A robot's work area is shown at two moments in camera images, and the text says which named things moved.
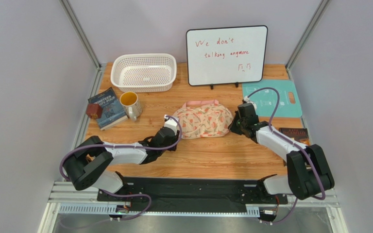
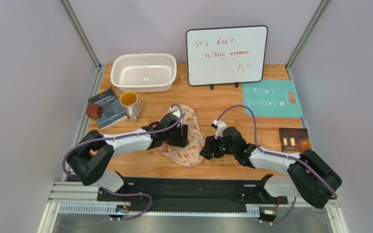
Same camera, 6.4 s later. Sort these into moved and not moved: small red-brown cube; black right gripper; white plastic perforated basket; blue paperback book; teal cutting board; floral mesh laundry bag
Moved: floral mesh laundry bag; black right gripper
Not moved: white plastic perforated basket; blue paperback book; teal cutting board; small red-brown cube
